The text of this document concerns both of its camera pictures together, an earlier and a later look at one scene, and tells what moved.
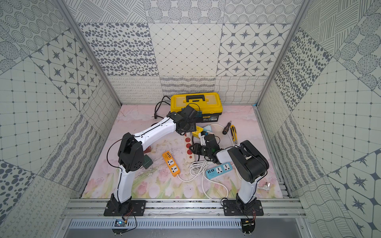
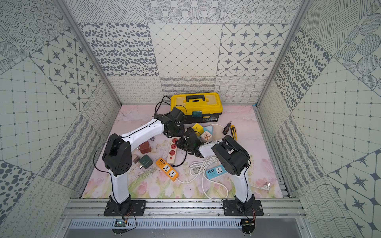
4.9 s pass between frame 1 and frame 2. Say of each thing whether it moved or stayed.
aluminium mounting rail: stayed
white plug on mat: stayed
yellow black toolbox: stayed
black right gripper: moved
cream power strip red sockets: moved
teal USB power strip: stayed
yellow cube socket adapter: stayed
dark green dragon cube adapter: stayed
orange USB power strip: moved
